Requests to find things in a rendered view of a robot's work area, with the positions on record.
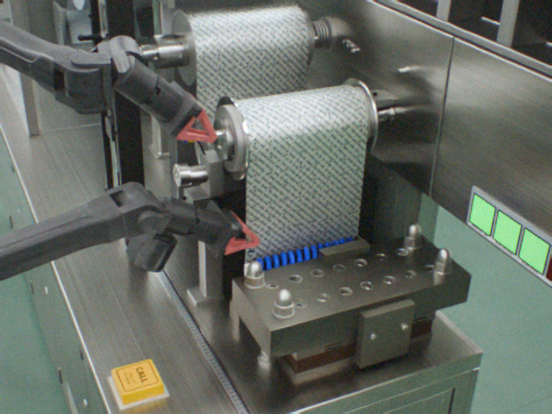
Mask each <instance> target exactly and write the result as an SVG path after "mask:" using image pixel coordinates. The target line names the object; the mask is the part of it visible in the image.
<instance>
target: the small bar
mask: <svg viewBox="0 0 552 414"><path fill-rule="evenodd" d="M369 251H370V244H369V243H368V242H367V241H366V240H365V239H360V240H356V241H350V242H345V243H342V244H338V245H334V246H331V247H327V248H323V249H319V258H320V259H321V260H322V262H323V263H324V264H327V263H330V262H334V261H338V260H344V259H347V258H348V257H352V256H355V255H363V254H366V253H369Z"/></svg>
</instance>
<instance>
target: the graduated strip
mask: <svg viewBox="0 0 552 414"><path fill-rule="evenodd" d="M156 274H157V276H158V278H159V279H160V280H161V282H162V284H163V286H164V288H165V290H166V291H167V293H168V295H169V297H170V299H171V301H173V303H174V305H175V306H176V308H177V311H178V312H179V314H180V316H181V317H182V319H183V322H184V323H186V326H187V327H188V329H189V330H190V332H191V335H192V337H193V338H194V339H195V342H196V343H198V345H199V348H200V350H201V351H202V353H203V354H204V356H205V360H207V362H208V364H209V366H211V368H212V370H213V371H214V374H215V375H216V377H217V379H218V381H219V383H220V385H221V386H222V388H223V389H224V391H225V392H226V394H227V395H228V398H229V400H230V402H231V403H232V405H233V406H234V408H235V411H237V413H238V414H253V413H252V412H251V409H250V408H249V406H247V404H246V402H245V400H244V399H243V397H242V395H241V393H240V391H239V390H238V388H237V386H235V384H234V383H233V381H232V379H231V377H230V375H229V374H228V371H227V370H226V368H225V366H224V365H223V364H222V362H221V361H220V360H219V357H218V355H217V354H216V352H215V350H214V349H213V346H212V345H211V343H209V341H208V339H207V337H205V333H204V332H203V330H202V329H201V327H200V326H199V324H197V322H196V319H195V317H194V316H193V314H192V313H191V311H190V308H189V307H188V305H187V304H186V302H185V301H183V299H182V297H181V294H180V292H179V291H178V290H177V288H176V286H175V284H174V282H173V281H172V280H171V279H170V277H169V276H168V273H167V272H166V269H165V268H164V267H163V271H162V272H161V273H156Z"/></svg>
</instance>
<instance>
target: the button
mask: <svg viewBox="0 0 552 414"><path fill-rule="evenodd" d="M112 375H113V382H114V384H115V387H116V390H117V393H118V395H119V398H120V400H122V404H123V405H124V406H125V405H127V404H131V403H136V402H139V401H142V400H145V399H149V398H151V397H154V396H157V395H160V394H164V386H163V381H162V379H161V377H160V375H159V374H158V371H157V370H156V368H155V366H154V363H153V362H152V359H147V361H141V362H137V363H135V364H130V365H128V366H122V367H118V368H115V369H112Z"/></svg>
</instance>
